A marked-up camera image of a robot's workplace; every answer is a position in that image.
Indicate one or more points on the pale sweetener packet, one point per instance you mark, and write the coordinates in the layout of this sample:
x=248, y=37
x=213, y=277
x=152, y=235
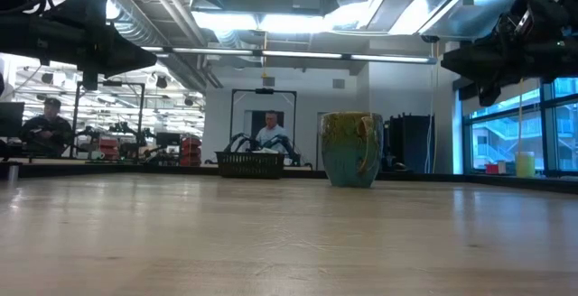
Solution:
x=266, y=150

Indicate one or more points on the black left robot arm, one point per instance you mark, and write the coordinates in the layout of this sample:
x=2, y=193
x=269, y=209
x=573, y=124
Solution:
x=18, y=39

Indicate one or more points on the red storage bin stack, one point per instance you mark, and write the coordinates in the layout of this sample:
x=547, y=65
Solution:
x=108, y=146
x=191, y=151

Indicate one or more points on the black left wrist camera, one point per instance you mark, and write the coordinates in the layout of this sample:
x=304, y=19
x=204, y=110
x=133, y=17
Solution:
x=77, y=7

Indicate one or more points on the long linear ceiling light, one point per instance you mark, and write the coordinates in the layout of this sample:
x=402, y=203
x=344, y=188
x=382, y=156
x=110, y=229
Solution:
x=388, y=58

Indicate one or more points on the black dome camera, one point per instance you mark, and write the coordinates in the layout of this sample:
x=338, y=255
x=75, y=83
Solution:
x=430, y=39

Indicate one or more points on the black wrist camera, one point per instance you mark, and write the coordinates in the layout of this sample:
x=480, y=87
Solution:
x=537, y=12
x=77, y=7

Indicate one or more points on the grey wall vent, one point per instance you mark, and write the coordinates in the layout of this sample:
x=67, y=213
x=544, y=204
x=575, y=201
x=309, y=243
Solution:
x=269, y=82
x=338, y=84

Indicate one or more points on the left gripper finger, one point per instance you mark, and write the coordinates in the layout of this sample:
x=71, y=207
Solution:
x=117, y=63
x=122, y=45

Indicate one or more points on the black metal station frame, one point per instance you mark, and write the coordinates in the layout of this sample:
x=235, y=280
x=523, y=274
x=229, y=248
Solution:
x=280, y=91
x=131, y=84

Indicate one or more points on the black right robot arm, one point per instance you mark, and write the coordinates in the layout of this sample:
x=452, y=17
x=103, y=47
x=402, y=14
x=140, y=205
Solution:
x=564, y=57

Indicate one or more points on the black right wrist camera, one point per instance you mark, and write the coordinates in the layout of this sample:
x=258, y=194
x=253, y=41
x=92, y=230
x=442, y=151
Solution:
x=537, y=12

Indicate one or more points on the black background robot arm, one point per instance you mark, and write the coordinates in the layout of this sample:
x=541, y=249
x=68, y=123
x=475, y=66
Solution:
x=286, y=145
x=239, y=141

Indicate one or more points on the green brown ceramic mug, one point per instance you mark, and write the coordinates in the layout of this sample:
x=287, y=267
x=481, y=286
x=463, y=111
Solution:
x=352, y=160

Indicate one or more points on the black mesh bin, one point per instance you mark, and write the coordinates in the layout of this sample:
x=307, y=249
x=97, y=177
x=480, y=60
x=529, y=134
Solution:
x=249, y=165

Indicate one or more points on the large glass window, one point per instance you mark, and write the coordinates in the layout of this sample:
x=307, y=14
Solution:
x=496, y=138

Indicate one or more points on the small red box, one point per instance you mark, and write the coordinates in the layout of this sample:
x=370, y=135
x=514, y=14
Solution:
x=491, y=169

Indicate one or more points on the small black computer monitor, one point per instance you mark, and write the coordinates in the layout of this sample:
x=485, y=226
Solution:
x=168, y=139

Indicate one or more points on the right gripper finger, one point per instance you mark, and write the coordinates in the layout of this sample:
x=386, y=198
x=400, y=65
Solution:
x=478, y=70
x=474, y=54

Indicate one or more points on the silver round air duct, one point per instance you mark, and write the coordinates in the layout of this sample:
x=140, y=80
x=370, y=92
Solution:
x=135, y=21

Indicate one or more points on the yellow plastic container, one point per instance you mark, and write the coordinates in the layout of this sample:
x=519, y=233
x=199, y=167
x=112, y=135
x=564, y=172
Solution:
x=525, y=165

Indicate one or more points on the black cabinet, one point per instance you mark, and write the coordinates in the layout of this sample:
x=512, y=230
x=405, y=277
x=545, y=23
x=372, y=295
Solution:
x=411, y=145

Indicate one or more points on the person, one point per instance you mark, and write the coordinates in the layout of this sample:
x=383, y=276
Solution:
x=271, y=133
x=47, y=131

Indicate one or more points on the silver metal post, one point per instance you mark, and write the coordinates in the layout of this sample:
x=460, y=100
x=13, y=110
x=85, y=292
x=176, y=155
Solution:
x=13, y=174

